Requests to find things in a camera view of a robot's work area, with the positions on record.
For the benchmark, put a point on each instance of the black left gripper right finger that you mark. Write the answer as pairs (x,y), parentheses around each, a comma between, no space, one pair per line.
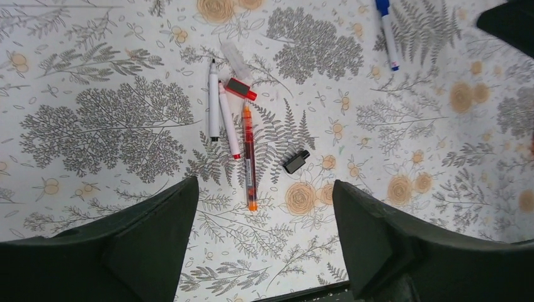
(391,255)

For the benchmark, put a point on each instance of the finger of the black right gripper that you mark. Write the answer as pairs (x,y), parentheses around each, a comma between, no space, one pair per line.
(511,22)

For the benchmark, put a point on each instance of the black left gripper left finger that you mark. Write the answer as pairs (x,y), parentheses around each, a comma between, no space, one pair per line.
(135,254)

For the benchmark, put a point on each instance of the white marker blue end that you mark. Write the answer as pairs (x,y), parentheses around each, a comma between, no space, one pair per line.
(383,8)

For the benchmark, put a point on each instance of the white marker black tip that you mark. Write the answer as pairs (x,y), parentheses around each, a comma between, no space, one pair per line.
(213,102)

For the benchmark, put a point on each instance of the orange red pen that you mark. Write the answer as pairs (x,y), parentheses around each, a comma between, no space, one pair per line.
(249,161)

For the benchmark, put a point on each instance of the clear pen cap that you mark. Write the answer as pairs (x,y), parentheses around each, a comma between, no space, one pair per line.
(236,61)

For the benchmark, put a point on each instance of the black marker cap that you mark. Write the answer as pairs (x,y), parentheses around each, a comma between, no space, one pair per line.
(295,162)

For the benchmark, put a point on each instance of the floral table mat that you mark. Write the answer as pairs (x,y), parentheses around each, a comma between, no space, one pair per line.
(105,104)

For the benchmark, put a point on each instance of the white marker red end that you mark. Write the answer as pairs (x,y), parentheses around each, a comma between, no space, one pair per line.
(228,122)

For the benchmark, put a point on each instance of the red marker cap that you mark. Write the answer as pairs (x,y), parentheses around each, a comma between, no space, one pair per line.
(240,89)

